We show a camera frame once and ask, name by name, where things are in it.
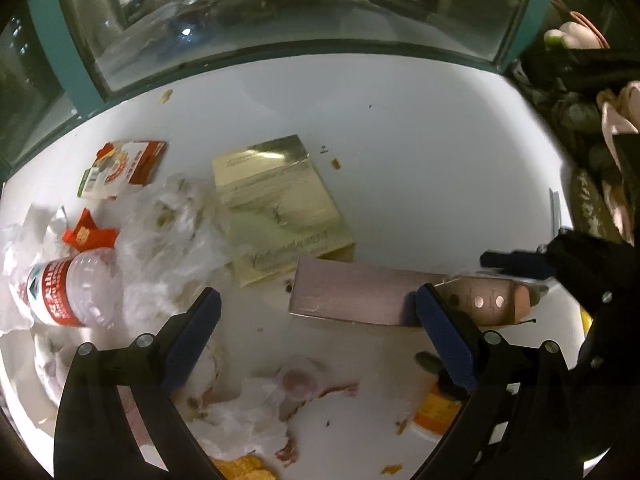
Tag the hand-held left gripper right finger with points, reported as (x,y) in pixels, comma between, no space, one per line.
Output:
(445,340)

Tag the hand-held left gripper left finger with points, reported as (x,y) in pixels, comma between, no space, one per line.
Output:
(192,340)

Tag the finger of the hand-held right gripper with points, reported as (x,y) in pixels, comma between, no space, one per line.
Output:
(515,262)

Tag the white fluffy ball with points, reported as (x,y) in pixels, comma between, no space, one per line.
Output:
(205,375)

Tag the white pill bottle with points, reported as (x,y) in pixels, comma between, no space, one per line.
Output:
(435,412)

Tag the crumpled white tissue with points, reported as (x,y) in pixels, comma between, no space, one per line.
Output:
(250,410)

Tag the clear plastic bag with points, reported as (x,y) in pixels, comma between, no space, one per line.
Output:
(170,240)

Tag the camouflage clothing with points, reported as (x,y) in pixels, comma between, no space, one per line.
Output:
(595,195)

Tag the pinkish crumpled tissue wad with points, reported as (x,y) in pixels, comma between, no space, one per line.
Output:
(297,379)

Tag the red label plastic bottle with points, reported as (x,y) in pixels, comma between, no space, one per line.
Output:
(70,285)

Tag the yellow corn piece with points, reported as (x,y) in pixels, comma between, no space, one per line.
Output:
(240,467)

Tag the red wrapper piece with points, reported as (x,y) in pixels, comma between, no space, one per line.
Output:
(90,232)

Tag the gold box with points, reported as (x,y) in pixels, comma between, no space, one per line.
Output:
(280,200)

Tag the pink cloth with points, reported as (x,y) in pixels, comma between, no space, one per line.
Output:
(615,125)

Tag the red snack packet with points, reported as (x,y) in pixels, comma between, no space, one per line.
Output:
(125,165)

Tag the white plastic bag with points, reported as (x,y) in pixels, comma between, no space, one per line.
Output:
(20,260)

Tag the teal window frame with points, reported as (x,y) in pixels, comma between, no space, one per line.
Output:
(80,75)

